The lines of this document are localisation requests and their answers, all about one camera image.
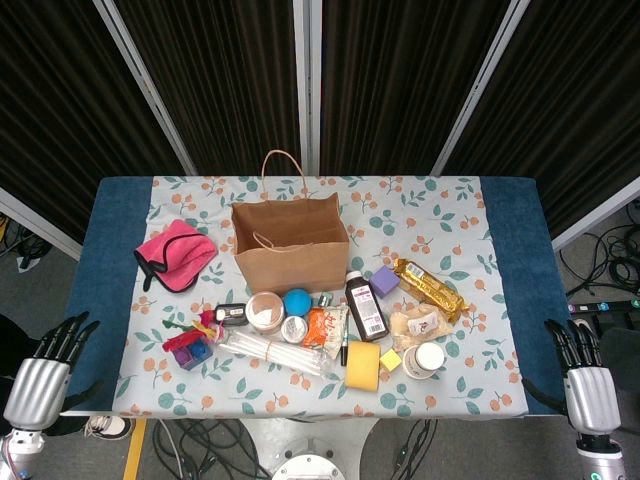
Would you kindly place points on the pink cloth with black trim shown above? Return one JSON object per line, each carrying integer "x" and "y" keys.
{"x": 180, "y": 255}

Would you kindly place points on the blue velvet table cover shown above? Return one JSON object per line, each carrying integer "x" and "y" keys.
{"x": 100, "y": 260}

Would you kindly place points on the black ribbed partition panel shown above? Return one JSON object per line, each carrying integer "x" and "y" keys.
{"x": 400, "y": 75}
{"x": 225, "y": 75}
{"x": 575, "y": 110}
{"x": 60, "y": 110}

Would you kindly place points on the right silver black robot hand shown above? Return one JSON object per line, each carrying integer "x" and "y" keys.
{"x": 592, "y": 400}

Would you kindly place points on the black tin with label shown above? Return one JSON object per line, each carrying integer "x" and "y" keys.
{"x": 232, "y": 314}

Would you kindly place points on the black power strip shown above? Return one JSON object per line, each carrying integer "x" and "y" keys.
{"x": 605, "y": 306}

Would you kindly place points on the purple foam cube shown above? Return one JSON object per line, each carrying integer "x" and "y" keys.
{"x": 384, "y": 281}

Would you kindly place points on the blue rubber ball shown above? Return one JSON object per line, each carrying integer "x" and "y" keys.
{"x": 297, "y": 302}

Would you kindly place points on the small clear jar of pins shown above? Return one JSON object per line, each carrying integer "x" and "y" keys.
{"x": 294, "y": 330}

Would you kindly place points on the yellow foam cube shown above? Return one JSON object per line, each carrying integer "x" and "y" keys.
{"x": 390, "y": 360}

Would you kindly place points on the person in black trousers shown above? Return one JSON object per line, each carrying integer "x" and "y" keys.
{"x": 15, "y": 340}

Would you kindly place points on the yellow sponge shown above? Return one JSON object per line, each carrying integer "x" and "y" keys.
{"x": 362, "y": 367}

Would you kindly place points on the gold foil biscuit pack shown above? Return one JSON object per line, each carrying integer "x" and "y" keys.
{"x": 432, "y": 292}

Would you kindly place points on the clear plastic packet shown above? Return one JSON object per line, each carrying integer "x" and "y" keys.
{"x": 420, "y": 327}

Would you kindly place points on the orange white snack packet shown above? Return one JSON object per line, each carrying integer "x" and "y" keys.
{"x": 320, "y": 330}

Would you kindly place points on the brown medicine bottle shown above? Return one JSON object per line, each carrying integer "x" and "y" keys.
{"x": 367, "y": 310}

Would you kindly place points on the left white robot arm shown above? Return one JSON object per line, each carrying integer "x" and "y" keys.
{"x": 20, "y": 452}

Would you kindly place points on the blue purple toy block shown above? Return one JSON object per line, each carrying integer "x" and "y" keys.
{"x": 192, "y": 356}

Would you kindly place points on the white jar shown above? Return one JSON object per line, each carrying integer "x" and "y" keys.
{"x": 424, "y": 361}

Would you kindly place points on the bundle of clear straws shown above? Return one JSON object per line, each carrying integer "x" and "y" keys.
{"x": 275, "y": 352}

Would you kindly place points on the white black sneaker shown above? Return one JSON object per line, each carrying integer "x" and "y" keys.
{"x": 107, "y": 428}

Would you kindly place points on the clear jar of rubber bands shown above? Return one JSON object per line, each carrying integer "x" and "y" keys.
{"x": 265, "y": 312}

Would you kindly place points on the floral print tablecloth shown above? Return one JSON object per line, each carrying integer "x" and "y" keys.
{"x": 320, "y": 395}

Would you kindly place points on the colourful feather toy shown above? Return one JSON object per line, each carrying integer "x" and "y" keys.
{"x": 180, "y": 342}

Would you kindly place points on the brown paper bag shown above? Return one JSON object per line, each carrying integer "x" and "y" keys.
{"x": 290, "y": 270}

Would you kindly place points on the black marker pen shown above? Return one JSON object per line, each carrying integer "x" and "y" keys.
{"x": 345, "y": 355}

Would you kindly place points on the round white robot base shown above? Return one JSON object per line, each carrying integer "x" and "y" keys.
{"x": 307, "y": 467}

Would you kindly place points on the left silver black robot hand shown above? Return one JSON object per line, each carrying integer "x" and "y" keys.
{"x": 40, "y": 390}

